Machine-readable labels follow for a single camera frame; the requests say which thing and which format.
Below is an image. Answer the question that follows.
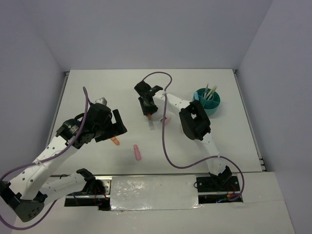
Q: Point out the orange transparent highlighter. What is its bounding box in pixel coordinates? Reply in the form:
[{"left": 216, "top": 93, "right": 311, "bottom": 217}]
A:
[{"left": 110, "top": 137, "right": 120, "bottom": 146}]

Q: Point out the grey highlighter orange cap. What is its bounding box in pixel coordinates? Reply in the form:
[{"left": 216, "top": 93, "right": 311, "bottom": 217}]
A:
[{"left": 147, "top": 114, "right": 155, "bottom": 131}]

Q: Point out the blue highlighter cap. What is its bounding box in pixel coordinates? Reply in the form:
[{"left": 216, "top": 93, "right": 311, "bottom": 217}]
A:
[{"left": 194, "top": 92, "right": 199, "bottom": 101}]

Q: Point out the yellow thin highlighter pen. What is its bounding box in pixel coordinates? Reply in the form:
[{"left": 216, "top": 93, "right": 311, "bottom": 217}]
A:
[{"left": 208, "top": 85, "right": 217, "bottom": 100}]

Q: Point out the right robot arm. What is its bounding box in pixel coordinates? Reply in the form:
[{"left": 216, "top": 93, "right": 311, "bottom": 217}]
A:
[{"left": 134, "top": 81, "right": 217, "bottom": 169}]

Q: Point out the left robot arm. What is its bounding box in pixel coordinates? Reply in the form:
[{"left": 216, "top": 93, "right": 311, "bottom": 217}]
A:
[{"left": 0, "top": 103, "right": 127, "bottom": 222}]

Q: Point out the pink white correction tape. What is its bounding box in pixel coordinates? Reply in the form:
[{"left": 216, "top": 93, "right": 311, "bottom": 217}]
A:
[{"left": 160, "top": 116, "right": 171, "bottom": 125}]

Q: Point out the teal round organizer container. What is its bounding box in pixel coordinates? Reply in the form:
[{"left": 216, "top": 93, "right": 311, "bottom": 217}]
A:
[{"left": 196, "top": 88, "right": 220, "bottom": 117}]

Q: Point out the silver foil sheet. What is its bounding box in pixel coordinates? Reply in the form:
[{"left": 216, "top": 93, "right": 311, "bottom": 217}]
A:
[{"left": 110, "top": 175, "right": 200, "bottom": 211}]

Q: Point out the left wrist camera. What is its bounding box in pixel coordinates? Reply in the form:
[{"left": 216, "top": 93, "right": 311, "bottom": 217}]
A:
[{"left": 95, "top": 97, "right": 107, "bottom": 106}]

